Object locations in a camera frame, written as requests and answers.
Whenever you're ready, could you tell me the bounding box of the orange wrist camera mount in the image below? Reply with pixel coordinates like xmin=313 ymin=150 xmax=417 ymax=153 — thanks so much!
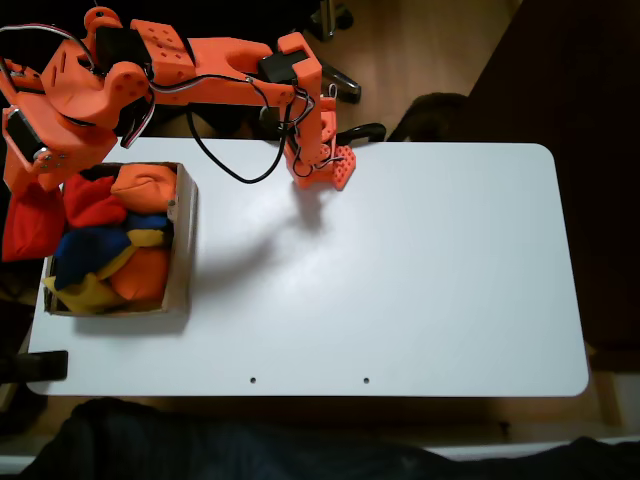
xmin=0 ymin=58 xmax=47 ymax=97

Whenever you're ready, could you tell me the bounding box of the yellow bean bag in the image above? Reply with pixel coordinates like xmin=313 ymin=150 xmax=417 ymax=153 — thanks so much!
xmin=42 ymin=272 xmax=166 ymax=315
xmin=95 ymin=228 xmax=172 ymax=281

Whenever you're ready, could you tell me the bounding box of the dark brown furniture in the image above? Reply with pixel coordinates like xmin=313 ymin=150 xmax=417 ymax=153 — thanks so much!
xmin=442 ymin=0 xmax=640 ymax=351

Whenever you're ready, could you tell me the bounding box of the black table clamp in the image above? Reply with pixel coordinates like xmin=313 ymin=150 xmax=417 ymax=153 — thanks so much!
xmin=0 ymin=349 xmax=69 ymax=385

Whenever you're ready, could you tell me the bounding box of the dark round object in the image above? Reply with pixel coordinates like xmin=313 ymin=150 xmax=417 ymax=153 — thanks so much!
xmin=388 ymin=92 xmax=472 ymax=145

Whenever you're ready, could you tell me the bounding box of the person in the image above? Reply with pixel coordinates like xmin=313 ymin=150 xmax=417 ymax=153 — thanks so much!
xmin=19 ymin=397 xmax=640 ymax=480

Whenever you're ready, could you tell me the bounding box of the orange bean bag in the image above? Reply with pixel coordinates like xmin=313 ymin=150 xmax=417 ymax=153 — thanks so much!
xmin=109 ymin=163 xmax=180 ymax=217
xmin=109 ymin=248 xmax=174 ymax=303

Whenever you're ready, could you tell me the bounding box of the red bean bag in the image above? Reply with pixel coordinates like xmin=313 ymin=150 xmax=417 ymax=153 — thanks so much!
xmin=1 ymin=182 xmax=67 ymax=264
xmin=63 ymin=172 xmax=130 ymax=232

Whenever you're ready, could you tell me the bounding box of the cardboard box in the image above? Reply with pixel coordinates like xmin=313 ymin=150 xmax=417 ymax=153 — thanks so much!
xmin=43 ymin=160 xmax=200 ymax=320

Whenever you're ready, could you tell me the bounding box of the blue bean bag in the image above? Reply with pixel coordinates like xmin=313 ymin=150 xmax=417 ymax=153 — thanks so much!
xmin=52 ymin=213 xmax=170 ymax=291

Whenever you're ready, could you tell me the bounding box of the black camera cable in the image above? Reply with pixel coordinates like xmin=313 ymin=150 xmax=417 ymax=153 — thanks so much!
xmin=185 ymin=107 xmax=291 ymax=185

